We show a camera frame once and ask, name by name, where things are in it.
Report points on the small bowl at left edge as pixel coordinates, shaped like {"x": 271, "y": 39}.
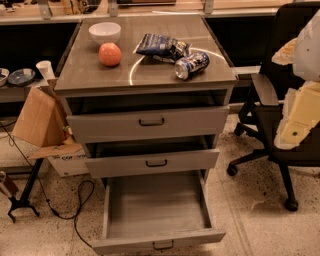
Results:
{"x": 4, "y": 73}

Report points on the blue chip bag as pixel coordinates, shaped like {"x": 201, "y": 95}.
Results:
{"x": 163, "y": 48}

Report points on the grey drawer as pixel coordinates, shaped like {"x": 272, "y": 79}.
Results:
{"x": 104, "y": 119}
{"x": 156, "y": 212}
{"x": 152, "y": 156}

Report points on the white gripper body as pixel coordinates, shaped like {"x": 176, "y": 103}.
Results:
{"x": 308, "y": 50}

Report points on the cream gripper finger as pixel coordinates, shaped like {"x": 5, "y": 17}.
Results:
{"x": 290, "y": 134}
{"x": 284, "y": 55}

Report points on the white bowl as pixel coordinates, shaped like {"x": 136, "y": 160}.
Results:
{"x": 105, "y": 32}

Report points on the black stand leg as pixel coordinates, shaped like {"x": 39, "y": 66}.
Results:
{"x": 24, "y": 202}

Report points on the grey drawer cabinet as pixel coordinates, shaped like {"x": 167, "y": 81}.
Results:
{"x": 84, "y": 76}

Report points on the grey middle drawer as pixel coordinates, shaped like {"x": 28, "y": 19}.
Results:
{"x": 152, "y": 156}

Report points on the brown paper bag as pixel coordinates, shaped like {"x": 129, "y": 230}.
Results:
{"x": 41, "y": 120}

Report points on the grey bottom drawer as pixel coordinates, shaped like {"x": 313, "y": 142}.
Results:
{"x": 156, "y": 212}

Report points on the grey top drawer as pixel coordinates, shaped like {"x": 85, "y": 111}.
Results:
{"x": 104, "y": 119}

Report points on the white paper cup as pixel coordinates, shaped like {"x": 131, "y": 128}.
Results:
{"x": 45, "y": 68}

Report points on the dark round plate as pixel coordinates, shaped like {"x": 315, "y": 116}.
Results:
{"x": 21, "y": 77}

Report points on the white cardboard box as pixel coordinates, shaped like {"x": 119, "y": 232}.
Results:
{"x": 67, "y": 160}

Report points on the orange-red apple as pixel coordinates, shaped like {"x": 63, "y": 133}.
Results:
{"x": 110, "y": 54}

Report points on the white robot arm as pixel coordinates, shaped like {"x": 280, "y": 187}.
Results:
{"x": 306, "y": 59}

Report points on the blue soda can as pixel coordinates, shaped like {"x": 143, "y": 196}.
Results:
{"x": 189, "y": 66}

